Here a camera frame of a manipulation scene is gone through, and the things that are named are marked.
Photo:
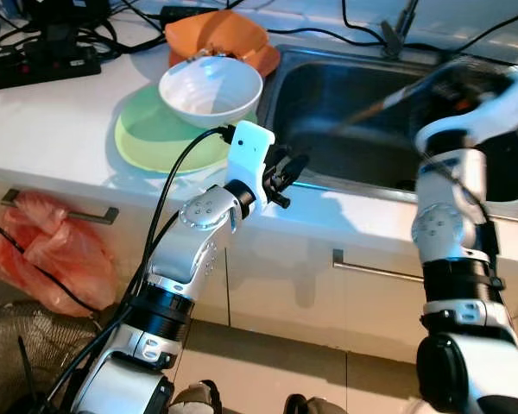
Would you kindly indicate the brown wooden chopstick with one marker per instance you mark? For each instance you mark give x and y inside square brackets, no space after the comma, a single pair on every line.
[375,110]

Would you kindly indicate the white ceramic bowl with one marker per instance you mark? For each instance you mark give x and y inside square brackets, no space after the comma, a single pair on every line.
[211,90]

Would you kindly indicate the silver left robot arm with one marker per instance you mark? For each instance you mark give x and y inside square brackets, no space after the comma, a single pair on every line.
[190,241]

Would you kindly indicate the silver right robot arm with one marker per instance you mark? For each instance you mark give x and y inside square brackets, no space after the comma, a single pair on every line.
[449,233]

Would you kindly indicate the white kitchen cabinet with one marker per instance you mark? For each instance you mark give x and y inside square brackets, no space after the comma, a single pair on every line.
[285,285]

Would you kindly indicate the stainless steel sink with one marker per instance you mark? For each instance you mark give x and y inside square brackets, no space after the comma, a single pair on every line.
[328,86]

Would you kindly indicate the steel faucet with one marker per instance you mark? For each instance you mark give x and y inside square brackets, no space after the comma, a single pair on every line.
[397,39]

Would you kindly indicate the metal spoon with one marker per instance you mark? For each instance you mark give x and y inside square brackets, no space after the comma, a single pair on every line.
[211,53]

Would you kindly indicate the green plate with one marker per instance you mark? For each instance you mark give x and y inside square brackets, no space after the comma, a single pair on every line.
[147,142]

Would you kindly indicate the orange bowl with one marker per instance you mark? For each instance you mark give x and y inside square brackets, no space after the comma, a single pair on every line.
[224,30]

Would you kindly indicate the black power adapter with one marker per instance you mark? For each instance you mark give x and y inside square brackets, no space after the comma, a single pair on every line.
[188,13]

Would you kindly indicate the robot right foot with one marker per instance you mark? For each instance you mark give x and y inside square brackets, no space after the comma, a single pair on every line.
[315,405]

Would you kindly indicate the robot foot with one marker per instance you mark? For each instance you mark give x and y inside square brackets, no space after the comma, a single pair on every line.
[315,405]
[194,398]

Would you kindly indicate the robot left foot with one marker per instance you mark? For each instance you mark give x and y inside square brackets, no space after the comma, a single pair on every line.
[194,398]

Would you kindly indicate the orange plastic bag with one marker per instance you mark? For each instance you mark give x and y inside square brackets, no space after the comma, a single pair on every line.
[52,250]

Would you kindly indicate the black power strip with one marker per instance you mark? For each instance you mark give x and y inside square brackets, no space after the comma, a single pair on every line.
[43,67]

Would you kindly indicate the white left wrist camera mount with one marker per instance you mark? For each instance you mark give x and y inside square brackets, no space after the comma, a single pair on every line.
[250,151]

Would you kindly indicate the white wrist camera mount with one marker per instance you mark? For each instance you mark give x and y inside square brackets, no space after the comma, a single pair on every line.
[250,151]
[492,116]

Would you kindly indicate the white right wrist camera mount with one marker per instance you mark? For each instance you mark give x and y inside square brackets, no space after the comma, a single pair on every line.
[492,116]

